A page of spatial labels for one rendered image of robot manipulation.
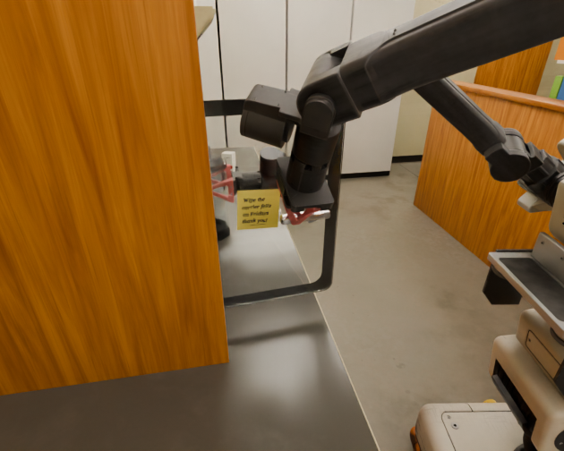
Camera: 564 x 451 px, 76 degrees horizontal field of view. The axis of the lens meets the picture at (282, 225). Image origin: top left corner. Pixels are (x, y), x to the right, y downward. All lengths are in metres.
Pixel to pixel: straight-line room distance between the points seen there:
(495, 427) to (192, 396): 1.16
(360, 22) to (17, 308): 3.66
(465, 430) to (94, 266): 1.31
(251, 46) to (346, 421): 3.37
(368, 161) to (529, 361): 3.40
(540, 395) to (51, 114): 1.02
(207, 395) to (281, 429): 0.14
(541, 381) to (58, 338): 0.97
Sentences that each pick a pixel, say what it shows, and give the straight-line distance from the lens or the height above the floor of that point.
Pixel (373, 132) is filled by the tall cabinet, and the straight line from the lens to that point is 4.15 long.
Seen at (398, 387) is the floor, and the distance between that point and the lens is 1.94.
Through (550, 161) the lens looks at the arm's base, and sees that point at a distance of 0.99.
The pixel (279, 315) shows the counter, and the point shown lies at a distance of 0.80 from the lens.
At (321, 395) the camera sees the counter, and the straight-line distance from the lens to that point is 0.67.
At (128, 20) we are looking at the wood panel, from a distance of 0.48.
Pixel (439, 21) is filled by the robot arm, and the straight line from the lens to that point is 0.39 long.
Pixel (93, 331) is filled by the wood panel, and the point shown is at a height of 1.05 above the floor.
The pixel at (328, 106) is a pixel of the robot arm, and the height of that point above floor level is 1.41.
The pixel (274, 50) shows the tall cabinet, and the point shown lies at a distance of 3.72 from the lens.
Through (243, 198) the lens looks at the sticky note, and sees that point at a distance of 0.62.
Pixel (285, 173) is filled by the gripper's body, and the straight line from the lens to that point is 0.55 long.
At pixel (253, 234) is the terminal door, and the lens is 0.66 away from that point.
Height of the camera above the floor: 1.48
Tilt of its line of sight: 28 degrees down
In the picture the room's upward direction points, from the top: straight up
